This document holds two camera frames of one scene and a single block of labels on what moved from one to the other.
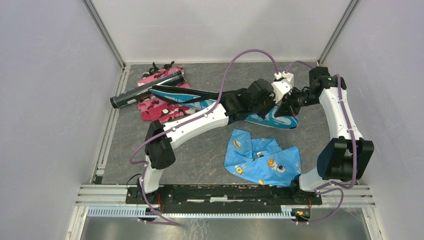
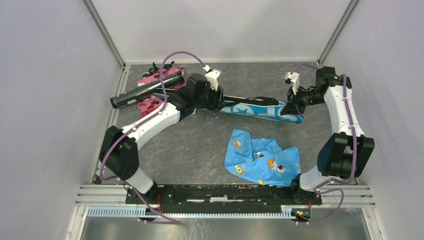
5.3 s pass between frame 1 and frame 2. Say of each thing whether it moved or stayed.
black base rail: stayed
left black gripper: moved
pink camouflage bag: stayed
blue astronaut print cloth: stayed
